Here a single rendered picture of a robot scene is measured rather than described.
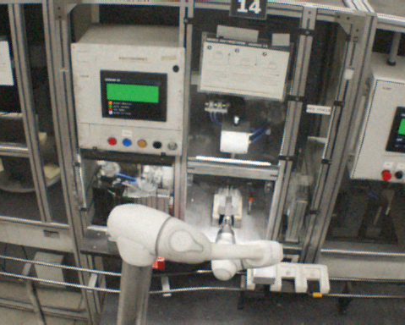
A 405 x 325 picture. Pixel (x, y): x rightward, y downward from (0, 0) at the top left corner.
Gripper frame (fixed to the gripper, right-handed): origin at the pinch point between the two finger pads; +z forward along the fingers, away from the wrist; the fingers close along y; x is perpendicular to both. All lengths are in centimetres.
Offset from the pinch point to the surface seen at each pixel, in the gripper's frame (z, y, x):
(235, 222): -2.9, -5.6, -4.2
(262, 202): 17.2, -9.2, -17.6
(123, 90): -17, 65, 44
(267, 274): -32.1, -7.4, -19.3
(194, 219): 0.5, -9.8, 15.0
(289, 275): -26.3, -13.3, -30.3
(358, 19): -14, 101, -36
